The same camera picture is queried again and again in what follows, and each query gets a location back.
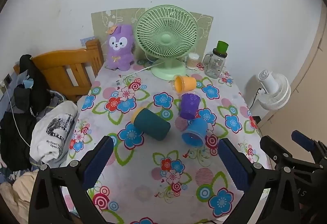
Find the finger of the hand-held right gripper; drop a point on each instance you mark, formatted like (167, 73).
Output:
(274, 152)
(302, 140)

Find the white printed shirt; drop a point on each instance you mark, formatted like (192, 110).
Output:
(51, 142)

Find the black clothing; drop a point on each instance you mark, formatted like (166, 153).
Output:
(15, 137)

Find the blue face mask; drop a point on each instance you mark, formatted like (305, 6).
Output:
(28, 82)

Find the blue plaid cloth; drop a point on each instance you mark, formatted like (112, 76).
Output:
(52, 104)

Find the orange plastic cup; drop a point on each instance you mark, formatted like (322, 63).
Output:
(187, 83)

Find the purple plastic cup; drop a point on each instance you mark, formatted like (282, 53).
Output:
(189, 107)

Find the blue plastic cup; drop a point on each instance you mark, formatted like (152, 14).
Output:
(196, 128)

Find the green printed mat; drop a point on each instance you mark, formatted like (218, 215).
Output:
(102, 25)

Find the dark teal cup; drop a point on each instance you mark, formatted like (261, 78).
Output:
(150, 124)

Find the cotton swab container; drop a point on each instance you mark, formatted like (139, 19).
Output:
(193, 60)

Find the green desk fan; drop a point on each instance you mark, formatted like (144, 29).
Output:
(166, 39)

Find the floral tablecloth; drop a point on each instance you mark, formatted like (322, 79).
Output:
(143, 178)

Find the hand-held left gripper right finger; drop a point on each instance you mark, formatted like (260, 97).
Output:
(233, 162)

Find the white standing fan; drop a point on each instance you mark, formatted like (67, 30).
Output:
(274, 93)

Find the beige cloth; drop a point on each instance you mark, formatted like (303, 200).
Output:
(18, 196)

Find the blue patterned card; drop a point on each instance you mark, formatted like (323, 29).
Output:
(86, 40)

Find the beige wooden door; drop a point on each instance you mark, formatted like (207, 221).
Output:
(306, 99)

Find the wooden headboard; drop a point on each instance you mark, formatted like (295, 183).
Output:
(51, 68)

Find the wall outlet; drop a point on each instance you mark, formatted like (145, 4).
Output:
(7, 79)

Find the glass mug with black lid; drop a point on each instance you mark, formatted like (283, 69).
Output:
(214, 67)

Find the purple plush toy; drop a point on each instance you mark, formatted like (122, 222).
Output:
(118, 58)

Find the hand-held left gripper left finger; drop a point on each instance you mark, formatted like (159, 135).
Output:
(98, 162)

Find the small green cup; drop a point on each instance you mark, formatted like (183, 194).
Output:
(221, 46)

